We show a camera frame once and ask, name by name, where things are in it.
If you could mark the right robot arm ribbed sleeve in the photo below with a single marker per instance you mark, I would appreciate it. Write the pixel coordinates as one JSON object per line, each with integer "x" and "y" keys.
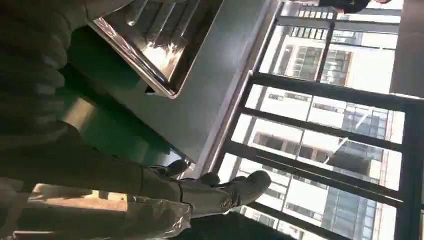
{"x": 30, "y": 66}

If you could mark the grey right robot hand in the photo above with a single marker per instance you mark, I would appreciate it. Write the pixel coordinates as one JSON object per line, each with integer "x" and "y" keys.
{"x": 99, "y": 179}

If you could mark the round metal cylinder part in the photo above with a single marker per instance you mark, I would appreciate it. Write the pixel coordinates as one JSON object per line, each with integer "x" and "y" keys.
{"x": 136, "y": 13}

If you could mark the long metal bar part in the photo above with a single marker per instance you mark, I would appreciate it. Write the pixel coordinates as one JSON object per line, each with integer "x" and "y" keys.
{"x": 185, "y": 20}
{"x": 159, "y": 23}

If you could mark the black window frame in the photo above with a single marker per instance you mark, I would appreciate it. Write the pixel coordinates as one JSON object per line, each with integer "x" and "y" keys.
{"x": 324, "y": 91}

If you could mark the shiny steel tray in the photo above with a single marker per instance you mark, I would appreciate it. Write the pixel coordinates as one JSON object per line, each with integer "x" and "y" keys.
{"x": 165, "y": 78}

